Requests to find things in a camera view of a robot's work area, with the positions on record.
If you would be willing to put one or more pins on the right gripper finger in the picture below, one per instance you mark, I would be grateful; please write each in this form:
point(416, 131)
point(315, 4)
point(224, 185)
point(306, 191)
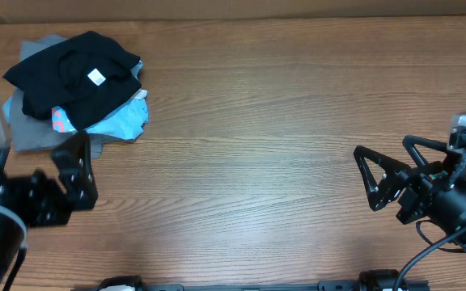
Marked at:
point(411, 142)
point(384, 178)

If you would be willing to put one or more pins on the grey folded t-shirt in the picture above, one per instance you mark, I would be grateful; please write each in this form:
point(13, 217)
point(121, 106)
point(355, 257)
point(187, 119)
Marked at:
point(30, 134)

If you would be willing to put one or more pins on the light blue folded t-shirt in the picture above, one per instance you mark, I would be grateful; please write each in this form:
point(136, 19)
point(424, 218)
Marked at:
point(123, 123)

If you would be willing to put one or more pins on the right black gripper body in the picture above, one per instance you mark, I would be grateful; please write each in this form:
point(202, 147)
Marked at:
point(427, 184)

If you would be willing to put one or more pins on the black t-shirt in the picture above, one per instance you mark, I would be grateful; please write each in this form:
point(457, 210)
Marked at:
point(89, 76)

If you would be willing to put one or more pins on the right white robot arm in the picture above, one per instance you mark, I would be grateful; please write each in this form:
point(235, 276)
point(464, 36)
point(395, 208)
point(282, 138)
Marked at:
point(453, 233)

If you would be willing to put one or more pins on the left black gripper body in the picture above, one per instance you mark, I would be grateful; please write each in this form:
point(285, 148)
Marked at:
point(38, 201)

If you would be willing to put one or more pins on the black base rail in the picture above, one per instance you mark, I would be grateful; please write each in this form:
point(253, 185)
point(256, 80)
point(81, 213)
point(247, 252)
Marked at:
point(377, 280)

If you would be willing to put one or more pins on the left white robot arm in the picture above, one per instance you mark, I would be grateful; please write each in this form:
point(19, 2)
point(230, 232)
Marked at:
point(13, 242)

